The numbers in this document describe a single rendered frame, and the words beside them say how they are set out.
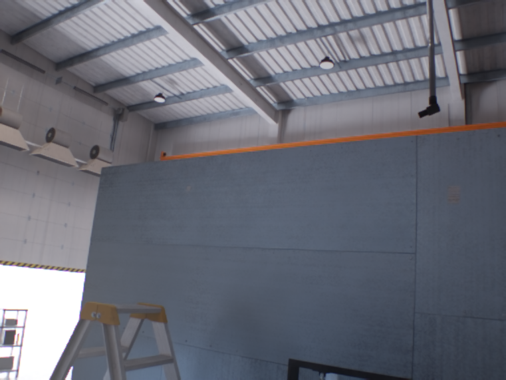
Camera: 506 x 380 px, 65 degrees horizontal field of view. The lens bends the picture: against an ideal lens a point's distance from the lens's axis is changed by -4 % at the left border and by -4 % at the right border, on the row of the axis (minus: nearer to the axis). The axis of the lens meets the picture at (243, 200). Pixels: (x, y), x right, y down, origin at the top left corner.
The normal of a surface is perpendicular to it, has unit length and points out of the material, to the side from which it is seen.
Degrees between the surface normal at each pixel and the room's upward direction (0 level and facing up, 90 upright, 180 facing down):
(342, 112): 90
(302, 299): 90
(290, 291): 90
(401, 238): 90
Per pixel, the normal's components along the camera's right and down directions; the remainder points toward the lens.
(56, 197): 0.85, -0.03
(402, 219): -0.52, -0.22
